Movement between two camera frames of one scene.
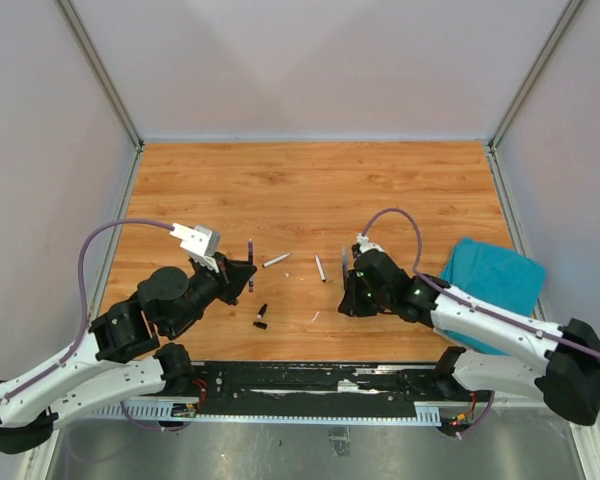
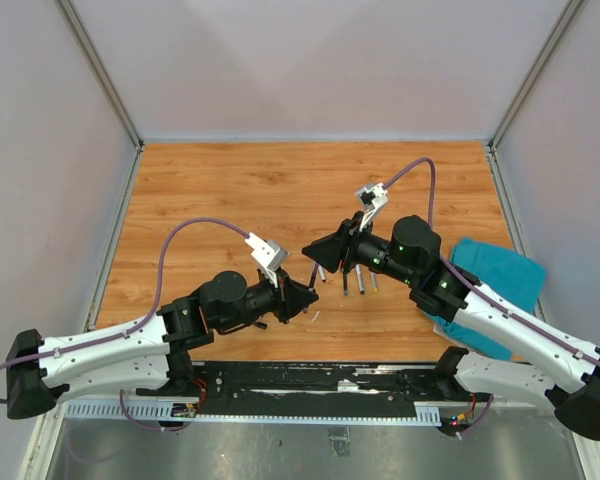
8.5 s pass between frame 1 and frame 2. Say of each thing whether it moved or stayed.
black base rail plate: stayed
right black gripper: moved
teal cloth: stayed
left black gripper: moved
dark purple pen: moved
